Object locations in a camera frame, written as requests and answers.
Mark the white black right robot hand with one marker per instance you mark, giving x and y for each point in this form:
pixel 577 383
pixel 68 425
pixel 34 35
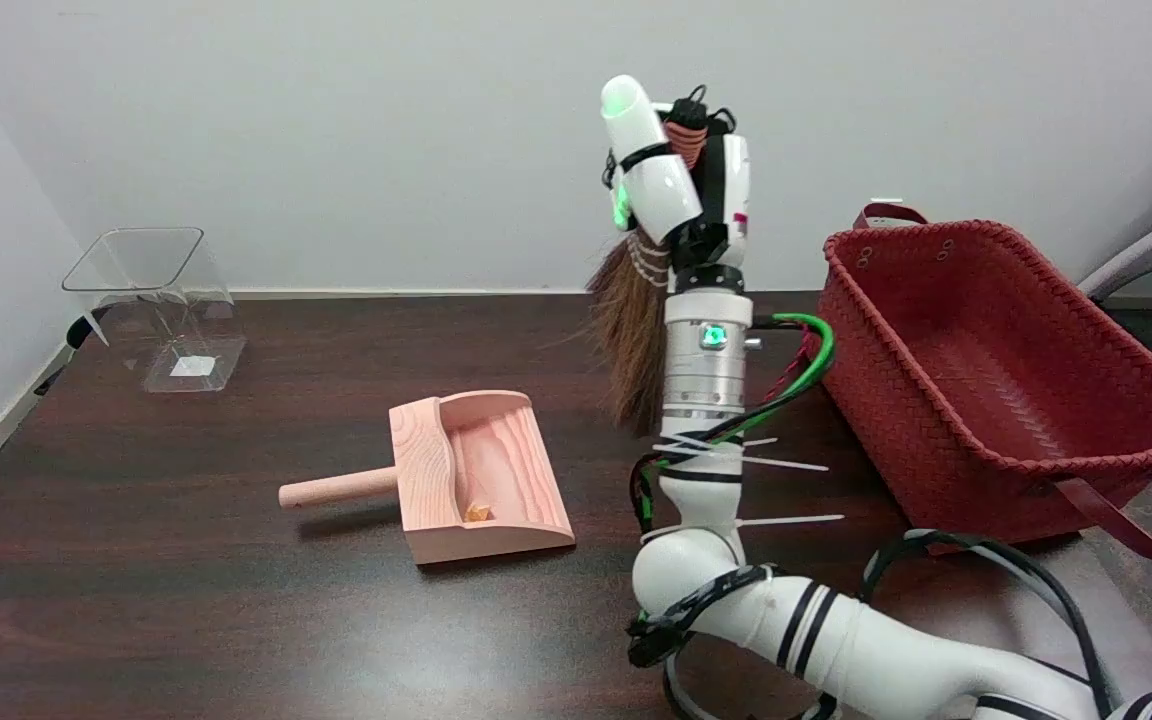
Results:
pixel 666 190

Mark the brown bristle hand broom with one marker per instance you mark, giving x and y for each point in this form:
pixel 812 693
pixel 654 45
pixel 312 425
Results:
pixel 631 340

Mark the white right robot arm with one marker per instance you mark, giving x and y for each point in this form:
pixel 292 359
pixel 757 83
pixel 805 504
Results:
pixel 704 400

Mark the brown woven storage basket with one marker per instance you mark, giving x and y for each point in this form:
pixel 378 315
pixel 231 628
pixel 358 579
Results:
pixel 986 330

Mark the white zip tie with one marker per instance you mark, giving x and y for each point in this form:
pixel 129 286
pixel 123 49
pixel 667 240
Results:
pixel 786 463
pixel 796 520

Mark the wooden dustpan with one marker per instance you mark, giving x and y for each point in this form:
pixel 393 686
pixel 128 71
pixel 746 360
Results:
pixel 496 470

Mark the small yellow crumb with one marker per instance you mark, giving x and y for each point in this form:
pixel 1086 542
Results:
pixel 477 512

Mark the light grey curved pipe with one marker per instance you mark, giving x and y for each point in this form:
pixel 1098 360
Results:
pixel 1151 240

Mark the clear plastic container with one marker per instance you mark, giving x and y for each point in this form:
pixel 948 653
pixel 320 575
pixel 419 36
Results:
pixel 161 300

